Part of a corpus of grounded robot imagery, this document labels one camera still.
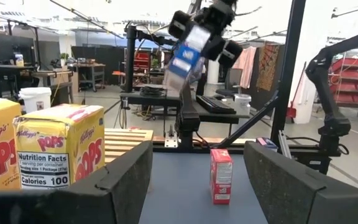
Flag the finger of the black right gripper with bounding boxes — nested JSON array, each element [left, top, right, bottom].
[[202, 34, 226, 62]]

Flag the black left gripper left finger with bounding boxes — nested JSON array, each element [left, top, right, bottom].
[[0, 141, 154, 224]]

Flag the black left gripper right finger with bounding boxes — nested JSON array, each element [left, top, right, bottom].
[[244, 141, 358, 224]]

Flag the red cereal box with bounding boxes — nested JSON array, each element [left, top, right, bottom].
[[209, 148, 234, 205]]

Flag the wooden slatted shelf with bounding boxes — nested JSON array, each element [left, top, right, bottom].
[[103, 128, 154, 165]]

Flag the pink hanging cloth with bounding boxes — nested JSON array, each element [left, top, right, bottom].
[[232, 45, 257, 90]]

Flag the black keyboard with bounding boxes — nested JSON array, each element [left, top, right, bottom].
[[196, 95, 237, 115]]

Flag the patterned hanging cloth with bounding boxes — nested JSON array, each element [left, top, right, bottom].
[[255, 43, 281, 92]]

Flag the white plastic bucket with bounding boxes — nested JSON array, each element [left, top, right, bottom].
[[233, 93, 252, 116], [19, 86, 52, 114]]

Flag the dark grey equipment desk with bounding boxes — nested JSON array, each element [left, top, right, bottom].
[[119, 91, 251, 125]]

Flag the blue table mat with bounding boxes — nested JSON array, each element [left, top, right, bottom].
[[138, 151, 269, 224]]

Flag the red storage rack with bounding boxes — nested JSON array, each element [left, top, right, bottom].
[[329, 57, 358, 105]]

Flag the black coiled cable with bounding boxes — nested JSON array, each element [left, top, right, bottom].
[[139, 85, 166, 98]]

